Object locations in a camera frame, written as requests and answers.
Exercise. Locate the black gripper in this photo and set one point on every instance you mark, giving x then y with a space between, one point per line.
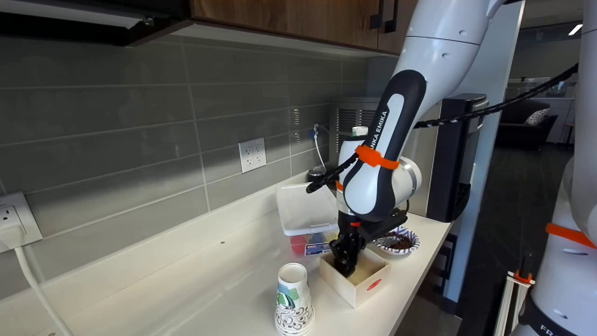
350 242

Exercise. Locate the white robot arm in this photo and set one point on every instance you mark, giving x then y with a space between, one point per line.
440 48

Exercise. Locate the small wooden box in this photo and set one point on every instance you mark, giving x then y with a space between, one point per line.
371 274

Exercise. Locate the clear lidded plastic container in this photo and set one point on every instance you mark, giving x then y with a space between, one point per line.
309 218

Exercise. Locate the patterned paper cup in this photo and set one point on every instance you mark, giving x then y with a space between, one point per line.
294 302

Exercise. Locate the black appliance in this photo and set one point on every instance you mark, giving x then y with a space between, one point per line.
455 156

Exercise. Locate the wooden upper cabinet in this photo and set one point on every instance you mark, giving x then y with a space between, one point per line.
373 24

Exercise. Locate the left white wall outlet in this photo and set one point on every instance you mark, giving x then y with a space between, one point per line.
18 224

